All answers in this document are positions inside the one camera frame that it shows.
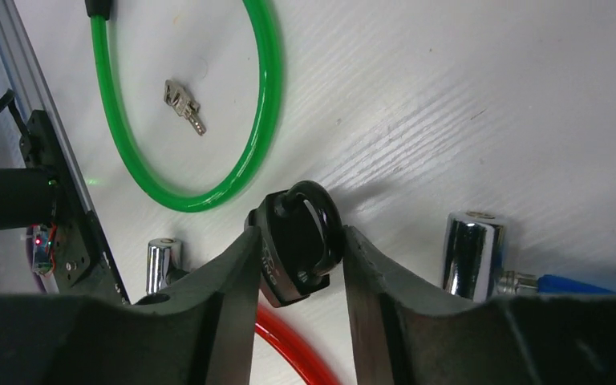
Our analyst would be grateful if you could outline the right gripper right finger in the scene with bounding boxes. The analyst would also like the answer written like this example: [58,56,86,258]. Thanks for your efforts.
[343,226,616,384]

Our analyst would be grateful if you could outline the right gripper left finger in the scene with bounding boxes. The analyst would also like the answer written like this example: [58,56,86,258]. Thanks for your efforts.
[0,227,262,384]

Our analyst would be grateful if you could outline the red cable lock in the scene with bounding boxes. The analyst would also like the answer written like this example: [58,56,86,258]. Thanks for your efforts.
[146,237,339,384]

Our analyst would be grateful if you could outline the blue cable lock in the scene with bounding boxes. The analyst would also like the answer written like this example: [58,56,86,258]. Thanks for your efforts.
[441,211,616,302]

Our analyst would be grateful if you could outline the black padlock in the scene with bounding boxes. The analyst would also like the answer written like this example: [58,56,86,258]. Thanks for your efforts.
[245,180,346,308]

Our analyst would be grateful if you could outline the small silver keys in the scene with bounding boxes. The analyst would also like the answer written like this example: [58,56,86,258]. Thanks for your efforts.
[164,79,207,136]

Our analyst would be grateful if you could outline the green cable lock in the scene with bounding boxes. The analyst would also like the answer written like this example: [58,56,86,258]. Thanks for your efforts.
[85,1,285,213]

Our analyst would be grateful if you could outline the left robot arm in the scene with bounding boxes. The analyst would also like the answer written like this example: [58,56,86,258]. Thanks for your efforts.
[0,165,63,231]

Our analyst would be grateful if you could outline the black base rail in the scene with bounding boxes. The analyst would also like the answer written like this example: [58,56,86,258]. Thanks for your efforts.
[23,110,129,305]

